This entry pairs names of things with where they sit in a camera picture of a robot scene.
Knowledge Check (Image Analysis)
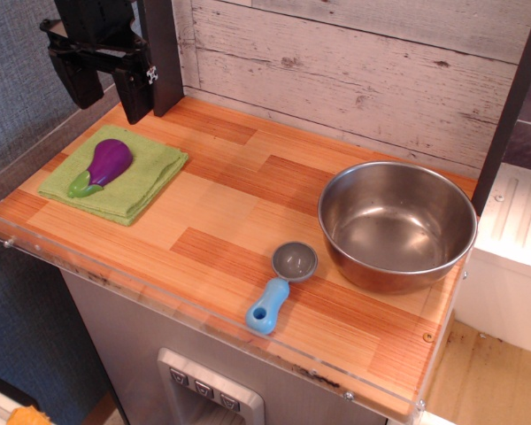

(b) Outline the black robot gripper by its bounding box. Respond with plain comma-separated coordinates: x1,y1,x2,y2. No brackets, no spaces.
39,1,158,125

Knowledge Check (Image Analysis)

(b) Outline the stainless steel bowl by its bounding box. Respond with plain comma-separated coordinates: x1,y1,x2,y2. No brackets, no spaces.
318,161,478,294

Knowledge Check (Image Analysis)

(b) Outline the green folded towel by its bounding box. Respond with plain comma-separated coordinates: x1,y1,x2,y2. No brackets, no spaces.
38,125,189,226

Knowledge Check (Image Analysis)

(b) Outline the purple toy eggplant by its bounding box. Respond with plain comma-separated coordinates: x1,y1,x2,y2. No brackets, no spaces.
67,139,133,198

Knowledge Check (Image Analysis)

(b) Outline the clear acrylic edge guard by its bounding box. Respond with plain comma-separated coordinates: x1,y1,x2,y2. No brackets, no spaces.
0,202,461,424

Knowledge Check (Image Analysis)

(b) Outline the grey toy fridge cabinet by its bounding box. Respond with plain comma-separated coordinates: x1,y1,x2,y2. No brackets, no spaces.
62,272,386,424

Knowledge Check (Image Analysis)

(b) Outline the blue grey toy scoop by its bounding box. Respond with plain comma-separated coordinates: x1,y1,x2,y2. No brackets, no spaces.
245,241,318,335

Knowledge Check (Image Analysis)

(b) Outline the silver dispenser button panel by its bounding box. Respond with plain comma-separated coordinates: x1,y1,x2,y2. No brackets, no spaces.
158,348,266,424

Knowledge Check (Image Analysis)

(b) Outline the orange yellow object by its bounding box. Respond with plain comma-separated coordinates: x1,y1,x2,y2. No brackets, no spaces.
6,406,52,425

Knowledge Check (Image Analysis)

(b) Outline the white toy sink unit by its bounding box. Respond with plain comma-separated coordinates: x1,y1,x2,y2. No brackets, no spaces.
455,85,531,351

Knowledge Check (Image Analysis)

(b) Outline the dark left frame post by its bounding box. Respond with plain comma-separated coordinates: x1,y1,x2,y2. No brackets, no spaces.
137,0,184,117

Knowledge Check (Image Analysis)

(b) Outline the dark frame post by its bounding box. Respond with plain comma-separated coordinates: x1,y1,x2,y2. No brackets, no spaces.
137,0,184,117
471,29,531,216

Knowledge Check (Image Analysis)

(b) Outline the dark right frame post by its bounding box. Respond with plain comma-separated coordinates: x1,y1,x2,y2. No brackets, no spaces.
471,29,531,216

